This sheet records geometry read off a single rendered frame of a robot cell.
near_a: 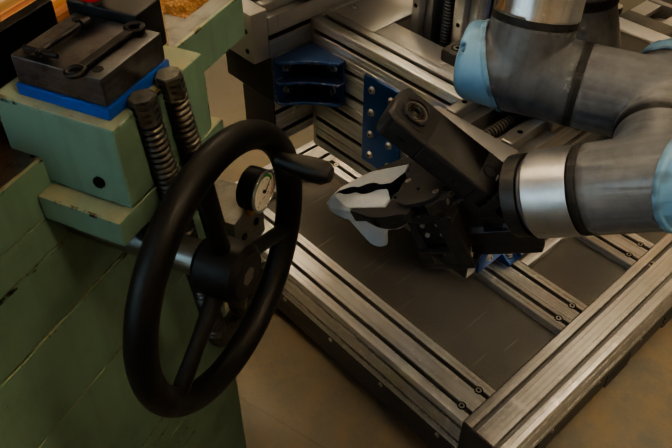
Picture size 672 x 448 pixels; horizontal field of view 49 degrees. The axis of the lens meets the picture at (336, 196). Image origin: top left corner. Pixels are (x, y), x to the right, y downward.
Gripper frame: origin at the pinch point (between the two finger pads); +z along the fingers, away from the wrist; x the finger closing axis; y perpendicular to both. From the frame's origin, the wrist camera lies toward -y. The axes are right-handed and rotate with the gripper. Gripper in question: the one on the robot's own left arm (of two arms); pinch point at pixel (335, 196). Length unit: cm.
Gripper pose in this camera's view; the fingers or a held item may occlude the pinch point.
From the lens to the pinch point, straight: 73.6
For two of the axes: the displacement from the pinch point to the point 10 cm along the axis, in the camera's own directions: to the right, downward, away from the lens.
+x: 4.3, -6.5, 6.3
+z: -7.8, 0.9, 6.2
